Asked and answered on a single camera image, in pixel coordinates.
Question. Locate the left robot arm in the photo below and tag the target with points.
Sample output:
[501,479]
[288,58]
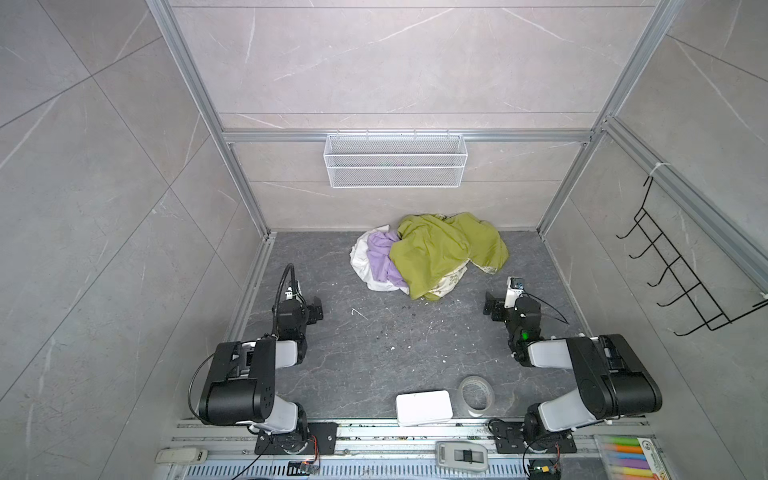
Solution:
[240,385]

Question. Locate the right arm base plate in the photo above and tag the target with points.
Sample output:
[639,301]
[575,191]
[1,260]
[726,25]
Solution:
[515,437]

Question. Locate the purple cloth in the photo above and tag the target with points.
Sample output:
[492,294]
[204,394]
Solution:
[383,270]

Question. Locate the white rectangular box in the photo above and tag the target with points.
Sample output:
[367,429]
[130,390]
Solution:
[414,409]

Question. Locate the green cloth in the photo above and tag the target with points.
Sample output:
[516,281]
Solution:
[433,252]

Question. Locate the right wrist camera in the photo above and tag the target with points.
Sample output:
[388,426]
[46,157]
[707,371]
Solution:
[515,287]

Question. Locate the black wire hook rack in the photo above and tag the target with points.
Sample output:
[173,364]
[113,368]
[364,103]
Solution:
[709,312]

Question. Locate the white wire mesh basket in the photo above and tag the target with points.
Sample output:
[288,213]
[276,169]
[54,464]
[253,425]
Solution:
[415,160]

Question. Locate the white cloth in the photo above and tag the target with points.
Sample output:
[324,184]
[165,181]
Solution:
[360,263]

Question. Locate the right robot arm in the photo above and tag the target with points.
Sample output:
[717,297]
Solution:
[611,381]

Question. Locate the clear tape roll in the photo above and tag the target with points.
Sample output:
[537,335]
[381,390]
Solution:
[476,396]

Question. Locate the grey handheld device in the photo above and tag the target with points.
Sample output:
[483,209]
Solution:
[462,456]

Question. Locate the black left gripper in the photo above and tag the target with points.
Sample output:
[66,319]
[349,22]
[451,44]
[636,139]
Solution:
[314,309]

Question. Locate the coloured marker pack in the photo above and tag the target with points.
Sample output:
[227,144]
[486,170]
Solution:
[631,458]

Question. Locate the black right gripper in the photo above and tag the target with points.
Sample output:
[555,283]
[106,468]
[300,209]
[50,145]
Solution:
[495,306]

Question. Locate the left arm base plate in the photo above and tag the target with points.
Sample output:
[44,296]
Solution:
[315,437]

